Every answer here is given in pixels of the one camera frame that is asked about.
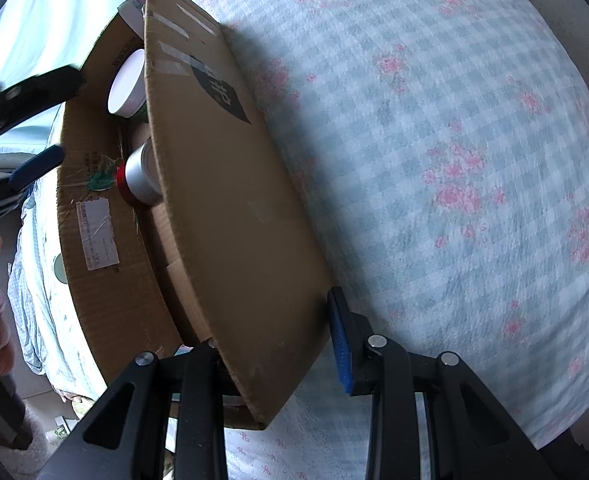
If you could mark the crumpled checked quilt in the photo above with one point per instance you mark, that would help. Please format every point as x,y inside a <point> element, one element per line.
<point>39,310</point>

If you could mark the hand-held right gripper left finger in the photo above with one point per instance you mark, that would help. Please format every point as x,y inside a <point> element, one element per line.
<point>202,385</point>

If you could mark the pale blue sheet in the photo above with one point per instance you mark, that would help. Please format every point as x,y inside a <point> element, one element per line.
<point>49,10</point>

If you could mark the white round cup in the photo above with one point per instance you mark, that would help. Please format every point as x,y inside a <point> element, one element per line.
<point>127,82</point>

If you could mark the white and pink container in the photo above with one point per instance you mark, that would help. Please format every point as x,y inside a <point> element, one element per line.
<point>134,17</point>

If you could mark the white bow-print sheet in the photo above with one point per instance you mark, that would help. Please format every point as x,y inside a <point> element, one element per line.
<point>284,440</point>

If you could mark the brown cardboard box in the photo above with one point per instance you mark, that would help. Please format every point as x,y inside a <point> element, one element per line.
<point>234,210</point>

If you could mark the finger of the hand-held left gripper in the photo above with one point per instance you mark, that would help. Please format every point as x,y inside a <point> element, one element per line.
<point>39,87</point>
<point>37,166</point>

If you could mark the checked floral blanket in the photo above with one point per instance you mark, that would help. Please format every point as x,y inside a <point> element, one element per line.
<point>424,160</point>

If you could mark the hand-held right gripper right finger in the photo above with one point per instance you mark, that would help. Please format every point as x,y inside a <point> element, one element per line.
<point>341,345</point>

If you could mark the silver can with red rim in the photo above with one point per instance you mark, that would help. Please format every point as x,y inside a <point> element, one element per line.
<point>142,170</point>

